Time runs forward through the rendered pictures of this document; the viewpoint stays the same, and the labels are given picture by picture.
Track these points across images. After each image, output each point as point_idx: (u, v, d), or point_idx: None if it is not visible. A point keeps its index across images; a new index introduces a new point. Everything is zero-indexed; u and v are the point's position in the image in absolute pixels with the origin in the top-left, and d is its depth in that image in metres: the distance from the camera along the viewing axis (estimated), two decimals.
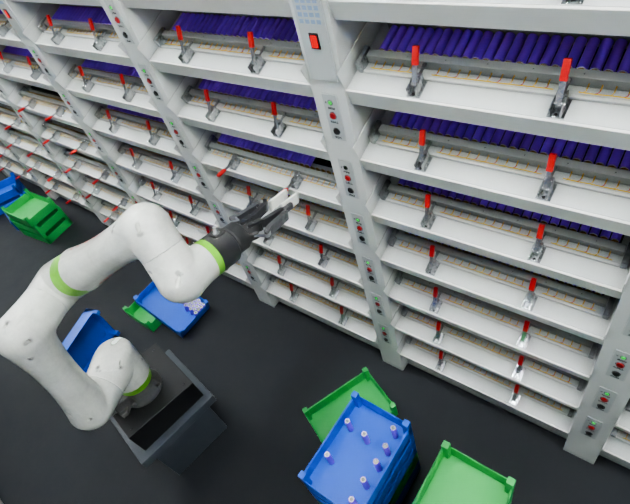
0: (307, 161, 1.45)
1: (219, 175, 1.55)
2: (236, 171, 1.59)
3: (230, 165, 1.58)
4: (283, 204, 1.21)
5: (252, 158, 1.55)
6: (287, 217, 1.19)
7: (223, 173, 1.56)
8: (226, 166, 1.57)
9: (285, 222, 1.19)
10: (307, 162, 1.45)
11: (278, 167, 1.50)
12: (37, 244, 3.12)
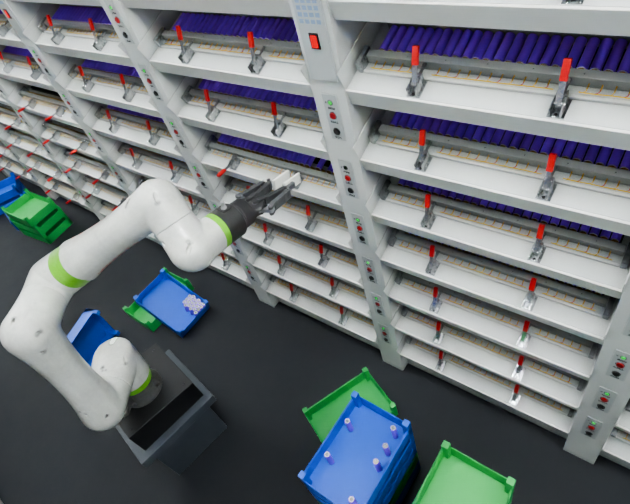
0: (307, 161, 1.45)
1: (219, 175, 1.55)
2: (236, 171, 1.59)
3: (230, 165, 1.58)
4: (286, 183, 1.29)
5: (252, 158, 1.55)
6: (290, 195, 1.27)
7: (223, 173, 1.56)
8: (226, 166, 1.57)
9: (288, 200, 1.27)
10: (307, 162, 1.45)
11: (278, 167, 1.50)
12: (37, 244, 3.12)
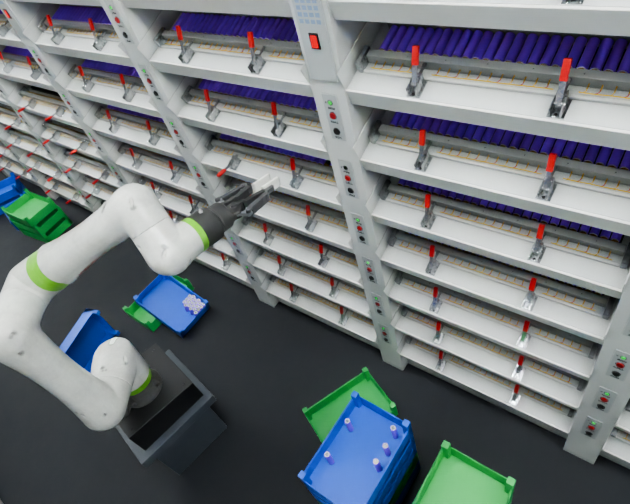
0: (309, 157, 1.45)
1: (219, 175, 1.55)
2: (236, 171, 1.59)
3: (230, 165, 1.58)
4: (255, 191, 1.34)
5: (255, 154, 1.55)
6: (241, 187, 1.34)
7: (223, 173, 1.56)
8: (226, 166, 1.57)
9: (237, 186, 1.33)
10: (309, 158, 1.45)
11: (281, 162, 1.51)
12: (37, 244, 3.12)
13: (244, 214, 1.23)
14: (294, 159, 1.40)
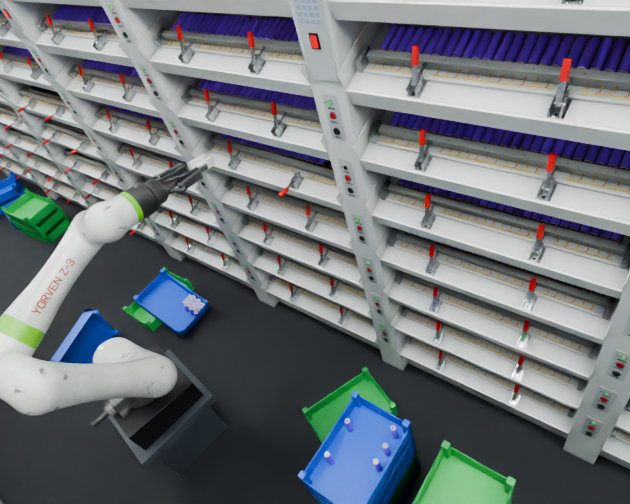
0: (309, 157, 1.45)
1: (230, 143, 1.54)
2: (236, 171, 1.59)
3: (232, 159, 1.57)
4: (191, 169, 1.49)
5: (255, 153, 1.55)
6: (178, 166, 1.48)
7: (229, 148, 1.55)
8: (230, 155, 1.57)
9: (174, 165, 1.47)
10: (309, 158, 1.45)
11: (280, 163, 1.51)
12: (37, 244, 3.12)
13: (177, 189, 1.37)
14: (281, 194, 1.41)
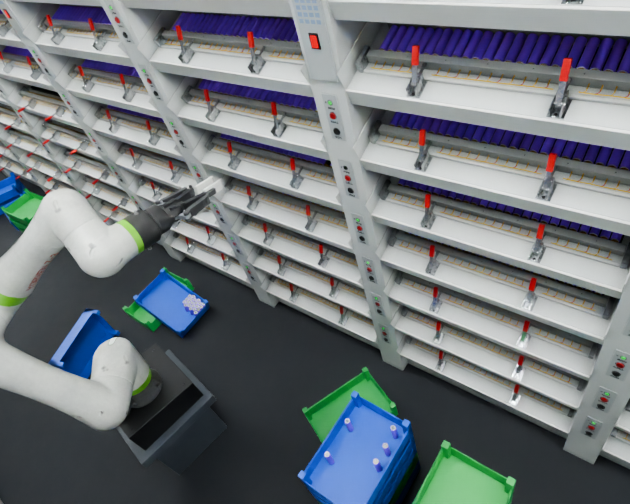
0: (310, 157, 1.45)
1: (230, 143, 1.54)
2: (236, 171, 1.59)
3: (232, 159, 1.57)
4: (198, 194, 1.35)
5: (255, 153, 1.55)
6: (183, 190, 1.34)
7: (229, 148, 1.55)
8: (230, 155, 1.57)
9: (179, 189, 1.33)
10: (310, 158, 1.45)
11: (281, 162, 1.51)
12: None
13: (182, 217, 1.23)
14: (294, 159, 1.40)
